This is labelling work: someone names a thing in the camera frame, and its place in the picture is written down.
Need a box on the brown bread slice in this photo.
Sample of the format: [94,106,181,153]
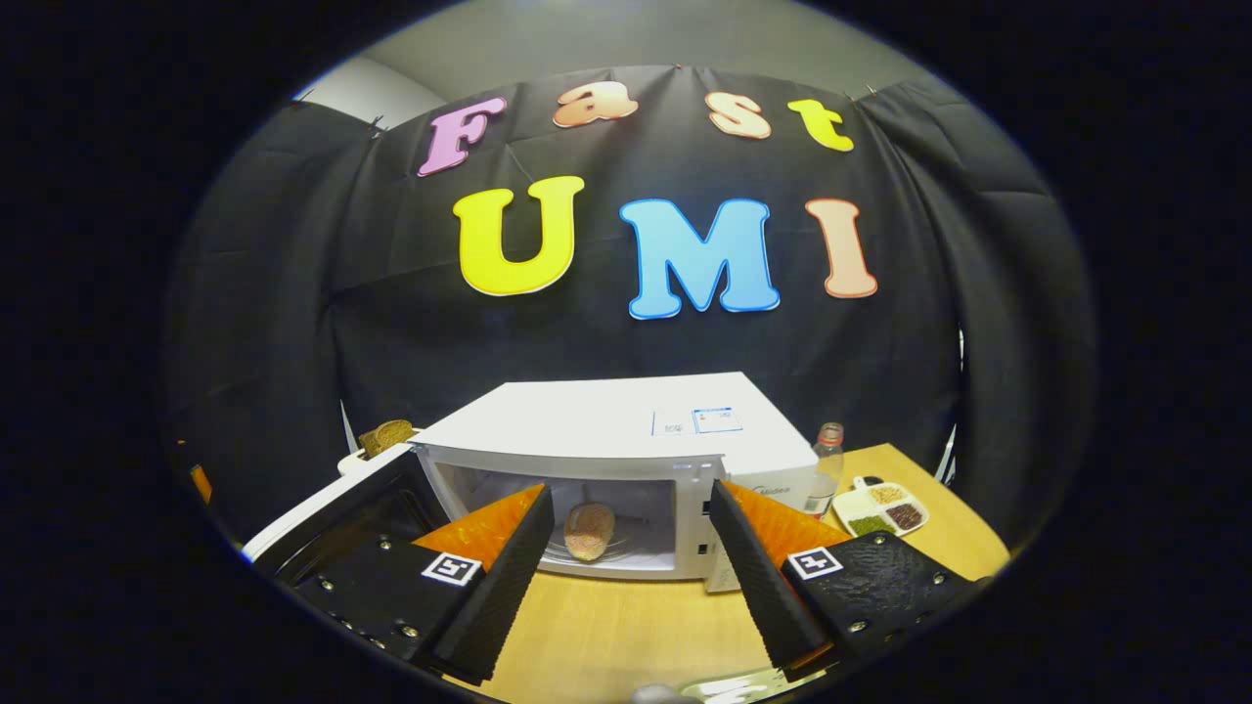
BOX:
[358,419,416,460]

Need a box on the white divided bean dish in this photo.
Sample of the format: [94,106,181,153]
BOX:
[832,476,930,539]

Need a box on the white microwave oven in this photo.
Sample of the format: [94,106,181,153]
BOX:
[241,372,822,595]

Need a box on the pale square plate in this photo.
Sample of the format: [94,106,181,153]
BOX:
[680,668,828,704]

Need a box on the white toaster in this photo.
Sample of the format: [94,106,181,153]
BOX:
[337,430,423,478]

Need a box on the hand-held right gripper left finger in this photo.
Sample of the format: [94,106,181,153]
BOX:
[293,484,557,685]

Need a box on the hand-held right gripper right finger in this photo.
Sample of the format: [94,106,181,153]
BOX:
[705,479,985,683]

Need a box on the clear plastic bottle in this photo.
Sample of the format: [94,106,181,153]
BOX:
[804,422,846,520]

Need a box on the pink sugared donut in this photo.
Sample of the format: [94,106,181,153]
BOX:
[563,502,617,563]

